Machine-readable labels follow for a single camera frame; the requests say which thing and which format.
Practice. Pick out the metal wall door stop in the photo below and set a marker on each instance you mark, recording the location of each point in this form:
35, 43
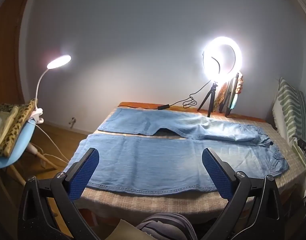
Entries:
73, 121

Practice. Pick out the pale yellow cloth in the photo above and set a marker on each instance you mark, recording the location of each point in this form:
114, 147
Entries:
5, 125

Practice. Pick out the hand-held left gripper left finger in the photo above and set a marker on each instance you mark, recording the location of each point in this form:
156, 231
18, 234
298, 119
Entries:
85, 172

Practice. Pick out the orange patterned cloth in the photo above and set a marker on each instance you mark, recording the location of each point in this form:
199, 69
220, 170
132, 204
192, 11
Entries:
240, 82

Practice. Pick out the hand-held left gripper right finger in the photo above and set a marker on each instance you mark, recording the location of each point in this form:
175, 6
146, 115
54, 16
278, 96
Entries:
218, 177

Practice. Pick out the beige checked table cover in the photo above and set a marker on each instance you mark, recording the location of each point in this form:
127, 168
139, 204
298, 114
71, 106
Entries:
143, 202

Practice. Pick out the brown paper sheet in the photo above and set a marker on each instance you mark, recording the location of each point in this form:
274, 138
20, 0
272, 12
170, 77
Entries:
123, 232

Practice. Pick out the green striped pillow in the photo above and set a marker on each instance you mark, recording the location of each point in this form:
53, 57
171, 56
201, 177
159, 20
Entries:
290, 110

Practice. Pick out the white clip lamp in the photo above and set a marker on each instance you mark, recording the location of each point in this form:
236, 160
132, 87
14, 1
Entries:
59, 61

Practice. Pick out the leopard print cloth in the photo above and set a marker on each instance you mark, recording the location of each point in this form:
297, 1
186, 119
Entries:
20, 120

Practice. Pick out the blue chair with wooden legs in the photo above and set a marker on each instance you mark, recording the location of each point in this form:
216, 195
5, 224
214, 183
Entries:
20, 140

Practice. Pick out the brown wooden door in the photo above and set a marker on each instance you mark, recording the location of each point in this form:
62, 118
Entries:
7, 55

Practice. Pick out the blue denim pants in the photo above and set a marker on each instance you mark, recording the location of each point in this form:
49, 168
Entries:
155, 160

